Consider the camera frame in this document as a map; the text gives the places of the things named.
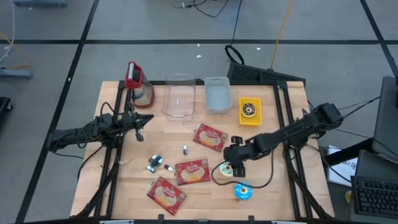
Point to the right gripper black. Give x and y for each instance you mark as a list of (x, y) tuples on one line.
[(237, 154)]

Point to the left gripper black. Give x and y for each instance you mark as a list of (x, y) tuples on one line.
[(129, 121)]

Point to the red popcorn bag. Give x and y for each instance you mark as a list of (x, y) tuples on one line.
[(210, 137), (192, 171), (166, 195)]

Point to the small green bottle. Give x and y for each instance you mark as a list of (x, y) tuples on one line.
[(152, 158)]

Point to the small blue bottle white cap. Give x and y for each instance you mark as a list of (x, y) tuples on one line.
[(151, 169)]

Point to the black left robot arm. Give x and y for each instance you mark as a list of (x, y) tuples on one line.
[(93, 129)]

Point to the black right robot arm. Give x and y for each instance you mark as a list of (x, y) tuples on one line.
[(295, 130)]

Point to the yellow plastic basket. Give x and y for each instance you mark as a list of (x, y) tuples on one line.
[(242, 120)]

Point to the clear plastic container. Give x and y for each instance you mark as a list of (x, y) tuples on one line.
[(178, 105)]

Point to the chocolate frosted donut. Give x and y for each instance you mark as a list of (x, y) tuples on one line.
[(244, 109)]

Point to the grey plastic bin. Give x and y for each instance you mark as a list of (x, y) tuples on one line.
[(217, 96)]

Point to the black table clip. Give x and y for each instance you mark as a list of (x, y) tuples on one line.
[(251, 218), (161, 217)]

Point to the black mesh computer case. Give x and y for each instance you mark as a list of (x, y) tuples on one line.
[(248, 73)]

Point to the white paper sheet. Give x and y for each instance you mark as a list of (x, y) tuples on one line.
[(342, 171)]

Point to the black desk bar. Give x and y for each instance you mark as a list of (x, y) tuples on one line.
[(348, 152)]

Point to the yellow sticker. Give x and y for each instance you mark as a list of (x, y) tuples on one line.
[(348, 196)]

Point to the grey floor bar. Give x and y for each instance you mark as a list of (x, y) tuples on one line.
[(40, 3), (15, 73)]

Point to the black floor object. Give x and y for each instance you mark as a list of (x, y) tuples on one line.
[(4, 104)]

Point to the black keyboard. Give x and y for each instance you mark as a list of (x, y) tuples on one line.
[(376, 196)]

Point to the grey monitor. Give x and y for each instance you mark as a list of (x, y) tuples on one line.
[(387, 118)]

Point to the black metal rig frame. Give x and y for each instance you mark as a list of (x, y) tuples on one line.
[(199, 83)]

